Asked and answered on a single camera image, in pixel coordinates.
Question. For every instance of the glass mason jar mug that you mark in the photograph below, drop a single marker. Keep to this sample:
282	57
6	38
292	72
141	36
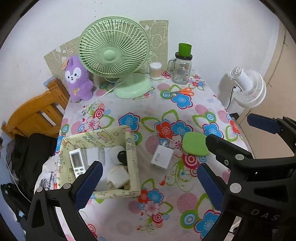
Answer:
180	67

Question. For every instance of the yellow patterned storage box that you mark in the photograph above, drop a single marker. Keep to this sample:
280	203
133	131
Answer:
103	138

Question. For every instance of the round cream compact case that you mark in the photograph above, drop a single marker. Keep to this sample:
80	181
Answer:
114	152

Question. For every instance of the white printed bag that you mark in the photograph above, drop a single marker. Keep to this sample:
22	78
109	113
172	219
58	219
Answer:
48	177

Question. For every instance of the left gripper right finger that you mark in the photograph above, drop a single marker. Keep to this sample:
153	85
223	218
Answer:
215	188

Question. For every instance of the orange handled scissors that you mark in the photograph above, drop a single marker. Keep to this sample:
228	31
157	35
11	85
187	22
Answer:
186	91

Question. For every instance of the purple plush toy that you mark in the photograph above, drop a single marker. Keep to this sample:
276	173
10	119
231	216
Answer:
77	79

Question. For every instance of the white 45W charger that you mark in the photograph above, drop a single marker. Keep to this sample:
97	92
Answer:
162	156

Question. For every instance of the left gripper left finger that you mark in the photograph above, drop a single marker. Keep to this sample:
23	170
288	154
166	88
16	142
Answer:
43	222

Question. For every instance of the green panda speaker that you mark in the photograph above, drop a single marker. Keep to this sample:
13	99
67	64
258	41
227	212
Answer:
195	144

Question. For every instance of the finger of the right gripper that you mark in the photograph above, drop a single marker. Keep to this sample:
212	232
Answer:
221	147
284	127

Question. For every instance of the beige patterned board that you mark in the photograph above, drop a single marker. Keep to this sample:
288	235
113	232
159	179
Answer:
157	31

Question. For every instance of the cotton swab container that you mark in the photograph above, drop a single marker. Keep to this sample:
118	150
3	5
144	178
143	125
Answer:
155	70

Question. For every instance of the white remote control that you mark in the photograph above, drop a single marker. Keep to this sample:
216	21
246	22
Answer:
79	162

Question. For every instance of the green desk fan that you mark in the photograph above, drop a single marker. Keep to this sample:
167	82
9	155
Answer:
115	48

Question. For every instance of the white USB charger cube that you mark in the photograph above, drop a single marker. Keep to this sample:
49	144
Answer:
118	176

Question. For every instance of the wooden chair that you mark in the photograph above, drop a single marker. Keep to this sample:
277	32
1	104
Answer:
41	114

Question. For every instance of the floral tablecloth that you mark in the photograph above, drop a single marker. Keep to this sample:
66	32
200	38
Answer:
172	204

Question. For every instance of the black clothing pile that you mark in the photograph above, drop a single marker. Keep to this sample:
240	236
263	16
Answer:
28	157

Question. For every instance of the black round small object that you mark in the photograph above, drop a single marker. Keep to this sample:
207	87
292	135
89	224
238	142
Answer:
122	158

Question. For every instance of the white floor fan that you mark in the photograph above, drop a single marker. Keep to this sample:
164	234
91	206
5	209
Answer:
252	87

